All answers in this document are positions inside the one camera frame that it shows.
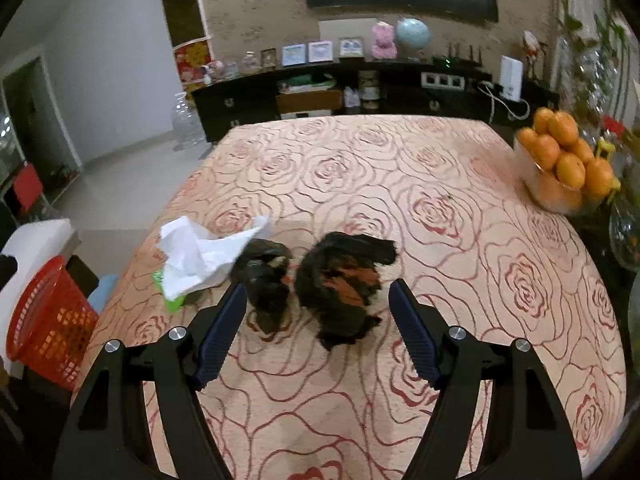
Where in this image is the brown cardboard box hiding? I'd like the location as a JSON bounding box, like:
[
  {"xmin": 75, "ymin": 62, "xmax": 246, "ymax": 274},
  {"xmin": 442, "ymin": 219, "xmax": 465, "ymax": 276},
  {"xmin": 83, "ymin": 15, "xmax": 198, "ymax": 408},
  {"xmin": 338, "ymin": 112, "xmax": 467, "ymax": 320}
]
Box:
[{"xmin": 276, "ymin": 89, "xmax": 343, "ymax": 120}]

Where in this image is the white box device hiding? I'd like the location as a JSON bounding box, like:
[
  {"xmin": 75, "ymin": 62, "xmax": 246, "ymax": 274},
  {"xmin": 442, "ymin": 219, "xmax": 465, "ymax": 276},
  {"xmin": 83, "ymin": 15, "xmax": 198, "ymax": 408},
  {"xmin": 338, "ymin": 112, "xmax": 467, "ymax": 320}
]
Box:
[{"xmin": 499, "ymin": 55, "xmax": 524, "ymax": 102}]

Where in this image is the rose printed tablecloth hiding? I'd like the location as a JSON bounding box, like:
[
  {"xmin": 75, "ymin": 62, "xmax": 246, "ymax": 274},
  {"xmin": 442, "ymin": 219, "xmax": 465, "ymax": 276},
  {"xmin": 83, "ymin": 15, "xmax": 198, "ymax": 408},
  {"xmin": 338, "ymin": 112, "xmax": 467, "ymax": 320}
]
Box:
[{"xmin": 75, "ymin": 114, "xmax": 628, "ymax": 480}]

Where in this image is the white chair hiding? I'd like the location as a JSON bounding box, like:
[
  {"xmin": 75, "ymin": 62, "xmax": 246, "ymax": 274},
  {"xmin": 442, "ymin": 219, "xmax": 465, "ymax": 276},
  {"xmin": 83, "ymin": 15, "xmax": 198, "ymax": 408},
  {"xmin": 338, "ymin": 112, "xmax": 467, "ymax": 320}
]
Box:
[{"xmin": 0, "ymin": 217, "xmax": 76, "ymax": 361}]

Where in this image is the white cable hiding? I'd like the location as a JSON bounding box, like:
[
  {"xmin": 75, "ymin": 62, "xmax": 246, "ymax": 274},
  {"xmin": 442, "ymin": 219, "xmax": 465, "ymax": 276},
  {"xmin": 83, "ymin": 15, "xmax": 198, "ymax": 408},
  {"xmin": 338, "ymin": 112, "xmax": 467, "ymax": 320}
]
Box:
[{"xmin": 477, "ymin": 80, "xmax": 531, "ymax": 126}]

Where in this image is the black router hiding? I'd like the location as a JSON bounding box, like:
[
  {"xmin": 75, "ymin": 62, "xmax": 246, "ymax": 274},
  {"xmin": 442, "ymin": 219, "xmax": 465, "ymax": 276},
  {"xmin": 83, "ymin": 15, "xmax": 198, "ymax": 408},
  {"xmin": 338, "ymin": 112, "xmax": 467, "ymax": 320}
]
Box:
[{"xmin": 432, "ymin": 44, "xmax": 483, "ymax": 67}]

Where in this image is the green plant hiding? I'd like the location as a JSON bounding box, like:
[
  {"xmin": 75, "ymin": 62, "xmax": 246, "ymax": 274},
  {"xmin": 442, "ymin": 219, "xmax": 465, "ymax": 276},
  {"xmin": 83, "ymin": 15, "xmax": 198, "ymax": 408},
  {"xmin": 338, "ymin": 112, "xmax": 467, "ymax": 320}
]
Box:
[{"xmin": 545, "ymin": 0, "xmax": 640, "ymax": 126}]

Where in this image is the dark glossy crumpled bag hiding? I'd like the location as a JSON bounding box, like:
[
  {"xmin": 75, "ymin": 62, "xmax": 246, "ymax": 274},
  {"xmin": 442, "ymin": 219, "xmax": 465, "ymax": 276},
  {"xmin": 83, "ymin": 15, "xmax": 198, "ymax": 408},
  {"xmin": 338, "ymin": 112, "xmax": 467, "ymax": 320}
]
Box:
[{"xmin": 230, "ymin": 240, "xmax": 295, "ymax": 333}]

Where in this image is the red floral poster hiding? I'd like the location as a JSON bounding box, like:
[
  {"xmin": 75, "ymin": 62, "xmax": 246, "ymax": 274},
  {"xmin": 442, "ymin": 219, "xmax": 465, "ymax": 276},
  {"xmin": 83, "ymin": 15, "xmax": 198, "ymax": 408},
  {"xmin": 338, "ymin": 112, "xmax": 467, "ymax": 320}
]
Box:
[{"xmin": 172, "ymin": 37, "xmax": 211, "ymax": 93}]

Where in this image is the pile of oranges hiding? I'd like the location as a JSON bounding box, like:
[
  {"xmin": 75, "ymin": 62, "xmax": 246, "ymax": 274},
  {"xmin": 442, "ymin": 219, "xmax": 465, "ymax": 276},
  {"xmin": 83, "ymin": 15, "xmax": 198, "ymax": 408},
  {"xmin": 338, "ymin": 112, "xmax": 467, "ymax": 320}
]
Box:
[{"xmin": 516, "ymin": 106, "xmax": 615, "ymax": 201}]

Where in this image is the red chair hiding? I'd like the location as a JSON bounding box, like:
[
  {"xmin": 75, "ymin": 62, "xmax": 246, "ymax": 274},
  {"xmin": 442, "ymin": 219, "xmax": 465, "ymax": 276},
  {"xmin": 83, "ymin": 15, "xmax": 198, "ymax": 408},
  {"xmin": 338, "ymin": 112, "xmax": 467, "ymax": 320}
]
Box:
[{"xmin": 12, "ymin": 162, "xmax": 43, "ymax": 211}]

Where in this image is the white crumpled paper sheet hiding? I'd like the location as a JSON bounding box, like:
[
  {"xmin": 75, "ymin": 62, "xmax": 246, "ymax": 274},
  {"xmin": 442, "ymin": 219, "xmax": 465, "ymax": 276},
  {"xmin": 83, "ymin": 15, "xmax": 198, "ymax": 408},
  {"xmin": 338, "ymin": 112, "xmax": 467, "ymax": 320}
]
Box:
[{"xmin": 156, "ymin": 215, "xmax": 273, "ymax": 300}]

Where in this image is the pink plush toy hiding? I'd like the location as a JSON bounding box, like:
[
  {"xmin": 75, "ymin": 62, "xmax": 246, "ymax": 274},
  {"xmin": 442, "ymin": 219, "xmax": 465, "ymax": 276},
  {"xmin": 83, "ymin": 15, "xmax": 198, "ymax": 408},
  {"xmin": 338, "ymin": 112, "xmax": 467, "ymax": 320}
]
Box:
[{"xmin": 371, "ymin": 21, "xmax": 398, "ymax": 58}]

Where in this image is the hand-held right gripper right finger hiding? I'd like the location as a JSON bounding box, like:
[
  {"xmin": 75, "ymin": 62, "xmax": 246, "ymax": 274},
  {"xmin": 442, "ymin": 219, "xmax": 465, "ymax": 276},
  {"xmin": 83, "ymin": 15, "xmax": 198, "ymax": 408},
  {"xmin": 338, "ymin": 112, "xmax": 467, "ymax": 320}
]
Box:
[{"xmin": 388, "ymin": 279, "xmax": 583, "ymax": 480}]

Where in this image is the clear glass vase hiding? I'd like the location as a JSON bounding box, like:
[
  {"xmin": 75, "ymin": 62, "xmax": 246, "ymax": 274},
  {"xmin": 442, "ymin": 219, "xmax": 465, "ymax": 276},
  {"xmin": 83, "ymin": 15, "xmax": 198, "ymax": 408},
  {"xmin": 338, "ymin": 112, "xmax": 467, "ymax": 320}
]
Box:
[{"xmin": 607, "ymin": 195, "xmax": 640, "ymax": 273}]

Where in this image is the white socket panel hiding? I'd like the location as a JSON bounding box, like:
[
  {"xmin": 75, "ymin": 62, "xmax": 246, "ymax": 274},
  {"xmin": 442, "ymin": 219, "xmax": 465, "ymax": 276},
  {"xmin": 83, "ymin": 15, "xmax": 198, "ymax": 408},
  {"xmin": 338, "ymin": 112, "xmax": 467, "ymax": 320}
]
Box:
[{"xmin": 421, "ymin": 71, "xmax": 466, "ymax": 90}]

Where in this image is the red plastic basket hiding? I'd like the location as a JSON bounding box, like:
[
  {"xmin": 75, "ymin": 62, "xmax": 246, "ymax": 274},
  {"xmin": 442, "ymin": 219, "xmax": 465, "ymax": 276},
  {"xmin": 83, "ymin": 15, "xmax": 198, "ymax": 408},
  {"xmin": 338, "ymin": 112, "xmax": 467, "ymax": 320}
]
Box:
[{"xmin": 6, "ymin": 255, "xmax": 100, "ymax": 392}]

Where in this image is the beige board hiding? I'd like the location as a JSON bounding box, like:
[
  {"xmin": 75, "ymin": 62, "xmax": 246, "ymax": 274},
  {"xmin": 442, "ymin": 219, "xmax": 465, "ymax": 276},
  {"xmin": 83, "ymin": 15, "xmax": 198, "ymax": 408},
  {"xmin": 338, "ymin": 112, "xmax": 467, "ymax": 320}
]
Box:
[{"xmin": 319, "ymin": 19, "xmax": 377, "ymax": 43}]

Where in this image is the black plastic bag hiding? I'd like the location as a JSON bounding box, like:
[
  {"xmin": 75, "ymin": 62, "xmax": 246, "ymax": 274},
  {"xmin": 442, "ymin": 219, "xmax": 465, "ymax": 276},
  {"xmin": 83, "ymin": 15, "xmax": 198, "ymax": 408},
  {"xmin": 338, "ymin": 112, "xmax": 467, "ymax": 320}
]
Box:
[{"xmin": 294, "ymin": 231, "xmax": 398, "ymax": 352}]

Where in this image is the light blue stool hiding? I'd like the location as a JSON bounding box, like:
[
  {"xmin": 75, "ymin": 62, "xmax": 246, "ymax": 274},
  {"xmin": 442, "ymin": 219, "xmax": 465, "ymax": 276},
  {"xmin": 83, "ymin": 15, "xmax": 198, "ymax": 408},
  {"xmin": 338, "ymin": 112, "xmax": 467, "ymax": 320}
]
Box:
[{"xmin": 87, "ymin": 274, "xmax": 120, "ymax": 313}]

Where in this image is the clear large water bottle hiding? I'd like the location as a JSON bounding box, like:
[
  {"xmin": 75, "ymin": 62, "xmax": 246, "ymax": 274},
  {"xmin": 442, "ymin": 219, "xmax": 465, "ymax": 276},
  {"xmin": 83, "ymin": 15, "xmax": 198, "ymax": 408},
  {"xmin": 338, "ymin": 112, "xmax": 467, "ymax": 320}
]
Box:
[{"xmin": 170, "ymin": 92, "xmax": 208, "ymax": 151}]

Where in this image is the white red figurine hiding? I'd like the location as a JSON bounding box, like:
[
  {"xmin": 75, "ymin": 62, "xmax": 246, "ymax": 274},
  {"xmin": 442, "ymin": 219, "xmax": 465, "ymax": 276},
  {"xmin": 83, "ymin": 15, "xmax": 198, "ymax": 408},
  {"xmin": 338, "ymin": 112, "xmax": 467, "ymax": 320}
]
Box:
[{"xmin": 522, "ymin": 30, "xmax": 548, "ymax": 81}]

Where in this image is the white jar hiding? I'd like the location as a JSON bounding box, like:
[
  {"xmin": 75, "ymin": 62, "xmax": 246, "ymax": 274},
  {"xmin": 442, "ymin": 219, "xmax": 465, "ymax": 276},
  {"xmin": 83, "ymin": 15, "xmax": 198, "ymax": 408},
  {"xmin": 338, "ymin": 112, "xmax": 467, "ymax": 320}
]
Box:
[{"xmin": 360, "ymin": 71, "xmax": 382, "ymax": 110}]

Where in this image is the black sideboard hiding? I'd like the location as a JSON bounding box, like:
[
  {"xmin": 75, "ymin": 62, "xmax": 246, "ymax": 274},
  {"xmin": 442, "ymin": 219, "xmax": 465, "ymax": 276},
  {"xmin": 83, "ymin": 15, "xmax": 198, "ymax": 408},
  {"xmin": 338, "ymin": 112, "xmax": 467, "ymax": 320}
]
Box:
[{"xmin": 191, "ymin": 57, "xmax": 561, "ymax": 143}]

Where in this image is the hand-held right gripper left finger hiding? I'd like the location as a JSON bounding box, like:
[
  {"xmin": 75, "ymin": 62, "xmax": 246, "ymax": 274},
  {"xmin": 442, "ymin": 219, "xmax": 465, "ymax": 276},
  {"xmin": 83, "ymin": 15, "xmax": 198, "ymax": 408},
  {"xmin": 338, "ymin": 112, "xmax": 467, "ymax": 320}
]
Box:
[{"xmin": 52, "ymin": 282, "xmax": 249, "ymax": 480}]

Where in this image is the green folded cloth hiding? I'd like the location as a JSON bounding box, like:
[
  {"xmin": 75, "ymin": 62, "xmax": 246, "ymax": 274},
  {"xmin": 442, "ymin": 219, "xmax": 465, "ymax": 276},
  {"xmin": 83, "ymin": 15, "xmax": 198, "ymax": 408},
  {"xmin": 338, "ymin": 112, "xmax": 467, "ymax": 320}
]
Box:
[{"xmin": 282, "ymin": 74, "xmax": 336, "ymax": 92}]

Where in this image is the green plastic piece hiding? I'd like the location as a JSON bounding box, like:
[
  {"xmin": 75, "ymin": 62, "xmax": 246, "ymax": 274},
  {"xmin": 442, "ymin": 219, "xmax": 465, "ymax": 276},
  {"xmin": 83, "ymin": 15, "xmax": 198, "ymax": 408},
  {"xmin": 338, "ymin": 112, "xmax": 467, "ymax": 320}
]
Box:
[{"xmin": 152, "ymin": 267, "xmax": 186, "ymax": 311}]

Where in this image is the light blue globe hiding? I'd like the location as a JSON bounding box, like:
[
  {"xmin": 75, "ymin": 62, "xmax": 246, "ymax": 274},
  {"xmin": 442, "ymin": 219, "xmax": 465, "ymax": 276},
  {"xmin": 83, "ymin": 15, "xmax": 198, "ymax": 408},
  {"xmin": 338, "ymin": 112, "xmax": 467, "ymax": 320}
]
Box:
[{"xmin": 396, "ymin": 17, "xmax": 431, "ymax": 58}]

